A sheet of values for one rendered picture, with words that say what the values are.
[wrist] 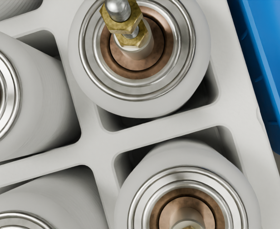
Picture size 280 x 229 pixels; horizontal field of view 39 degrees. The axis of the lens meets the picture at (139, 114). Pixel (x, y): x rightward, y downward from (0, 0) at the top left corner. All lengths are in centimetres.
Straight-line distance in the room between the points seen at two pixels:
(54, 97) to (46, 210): 8
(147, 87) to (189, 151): 5
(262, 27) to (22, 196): 36
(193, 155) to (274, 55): 29
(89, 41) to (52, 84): 6
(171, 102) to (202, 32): 5
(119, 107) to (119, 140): 7
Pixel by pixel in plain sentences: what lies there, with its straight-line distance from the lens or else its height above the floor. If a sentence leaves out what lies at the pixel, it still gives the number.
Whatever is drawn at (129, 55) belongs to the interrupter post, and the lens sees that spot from 24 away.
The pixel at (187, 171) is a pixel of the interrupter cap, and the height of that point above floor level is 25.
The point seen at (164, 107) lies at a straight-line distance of 26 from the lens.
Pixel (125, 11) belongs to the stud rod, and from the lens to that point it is 18.
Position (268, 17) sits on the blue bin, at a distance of 53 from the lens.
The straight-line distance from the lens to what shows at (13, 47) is 28.
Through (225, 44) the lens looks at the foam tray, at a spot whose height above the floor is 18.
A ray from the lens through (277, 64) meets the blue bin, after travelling 52.
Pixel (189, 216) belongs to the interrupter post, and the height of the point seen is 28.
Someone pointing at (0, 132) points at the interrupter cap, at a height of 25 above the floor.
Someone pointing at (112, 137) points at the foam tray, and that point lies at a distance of 33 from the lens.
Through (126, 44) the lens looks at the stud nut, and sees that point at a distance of 22.
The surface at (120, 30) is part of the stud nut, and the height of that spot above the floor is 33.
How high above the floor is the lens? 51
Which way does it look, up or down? 85 degrees down
